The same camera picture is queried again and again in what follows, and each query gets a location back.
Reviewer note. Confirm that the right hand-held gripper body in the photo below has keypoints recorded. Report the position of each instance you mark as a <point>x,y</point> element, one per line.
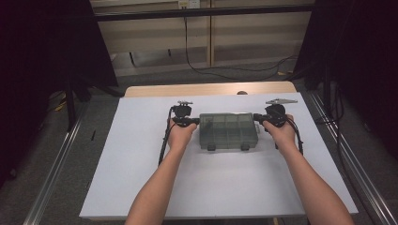
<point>276,114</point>

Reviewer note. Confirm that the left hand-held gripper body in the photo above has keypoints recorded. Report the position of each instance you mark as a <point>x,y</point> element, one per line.
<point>182,112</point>

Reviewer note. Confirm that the grey translucent compartment box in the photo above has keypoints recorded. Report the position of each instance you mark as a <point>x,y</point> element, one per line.
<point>228,131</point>

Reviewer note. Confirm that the person's left hand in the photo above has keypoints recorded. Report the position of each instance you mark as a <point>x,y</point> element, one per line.
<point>180,137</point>

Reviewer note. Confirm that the person's right hand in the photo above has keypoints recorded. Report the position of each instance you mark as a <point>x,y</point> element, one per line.
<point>281,137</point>

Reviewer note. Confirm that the wooden table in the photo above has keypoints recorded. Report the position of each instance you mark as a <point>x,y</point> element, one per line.
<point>175,89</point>

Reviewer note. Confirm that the round brown table grommet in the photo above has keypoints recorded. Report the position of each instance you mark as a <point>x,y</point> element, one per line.
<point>242,92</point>

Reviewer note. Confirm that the white table sheet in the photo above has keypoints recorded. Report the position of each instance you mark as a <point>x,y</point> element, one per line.
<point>150,175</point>

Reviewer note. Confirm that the small black stick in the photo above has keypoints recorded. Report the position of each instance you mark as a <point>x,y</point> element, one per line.
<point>93,135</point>

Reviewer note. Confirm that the black curtain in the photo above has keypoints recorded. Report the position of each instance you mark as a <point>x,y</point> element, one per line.
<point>359,62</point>
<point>37,62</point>

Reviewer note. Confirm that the black horizontal bar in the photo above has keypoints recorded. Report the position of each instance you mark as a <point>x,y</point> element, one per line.
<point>203,13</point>

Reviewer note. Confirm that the metal floor rail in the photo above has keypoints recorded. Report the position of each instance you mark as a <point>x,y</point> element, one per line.
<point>353,156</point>
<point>53,172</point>

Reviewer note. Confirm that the white wall socket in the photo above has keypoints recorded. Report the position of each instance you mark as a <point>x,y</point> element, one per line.
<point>189,3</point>

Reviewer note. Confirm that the black stand post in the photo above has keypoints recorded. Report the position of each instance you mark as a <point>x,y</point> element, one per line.
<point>70,106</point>

